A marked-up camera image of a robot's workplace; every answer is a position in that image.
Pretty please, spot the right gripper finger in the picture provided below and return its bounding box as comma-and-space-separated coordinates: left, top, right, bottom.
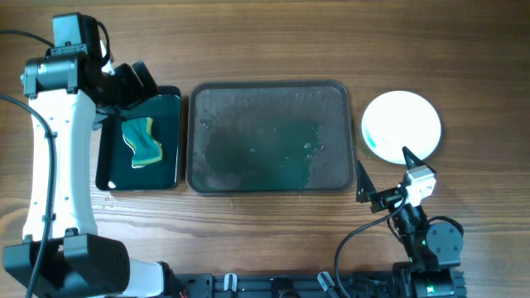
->
356, 161, 378, 203
402, 147, 426, 170

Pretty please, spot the white plate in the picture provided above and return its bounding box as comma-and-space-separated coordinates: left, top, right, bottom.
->
361, 90, 442, 165

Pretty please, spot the green yellow sponge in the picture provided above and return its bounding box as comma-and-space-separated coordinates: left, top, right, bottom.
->
122, 118, 163, 168

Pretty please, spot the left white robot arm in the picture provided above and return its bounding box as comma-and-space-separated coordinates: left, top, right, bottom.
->
2, 12, 187, 297

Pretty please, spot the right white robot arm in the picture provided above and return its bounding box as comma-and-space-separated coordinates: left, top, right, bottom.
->
356, 147, 465, 297

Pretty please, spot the large dark plastic tray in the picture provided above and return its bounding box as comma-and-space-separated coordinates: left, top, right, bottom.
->
185, 79, 354, 196

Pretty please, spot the small black water container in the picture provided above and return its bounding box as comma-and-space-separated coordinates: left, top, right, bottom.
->
95, 86, 181, 191

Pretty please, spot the right black cable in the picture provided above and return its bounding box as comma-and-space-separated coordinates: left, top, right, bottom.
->
334, 196, 409, 298

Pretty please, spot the black cable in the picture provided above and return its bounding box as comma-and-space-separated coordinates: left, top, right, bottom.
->
334, 196, 409, 298
0, 28, 59, 298

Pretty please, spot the left black cable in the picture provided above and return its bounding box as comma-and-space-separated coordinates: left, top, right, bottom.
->
0, 28, 59, 298

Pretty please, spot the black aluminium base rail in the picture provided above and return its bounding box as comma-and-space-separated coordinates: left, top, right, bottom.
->
165, 271, 468, 298

